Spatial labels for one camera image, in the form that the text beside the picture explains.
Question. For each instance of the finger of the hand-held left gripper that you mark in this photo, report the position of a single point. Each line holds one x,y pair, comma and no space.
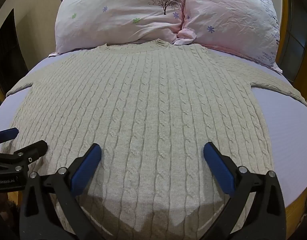
33,150
8,133

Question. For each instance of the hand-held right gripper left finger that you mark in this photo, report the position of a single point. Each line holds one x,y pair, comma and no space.
84,169

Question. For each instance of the pink floral pillow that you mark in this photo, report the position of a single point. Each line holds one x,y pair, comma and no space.
113,12
233,17

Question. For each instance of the wooden bed frame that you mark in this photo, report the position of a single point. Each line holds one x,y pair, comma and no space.
297,55

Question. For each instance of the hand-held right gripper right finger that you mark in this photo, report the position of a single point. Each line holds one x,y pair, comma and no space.
219,166

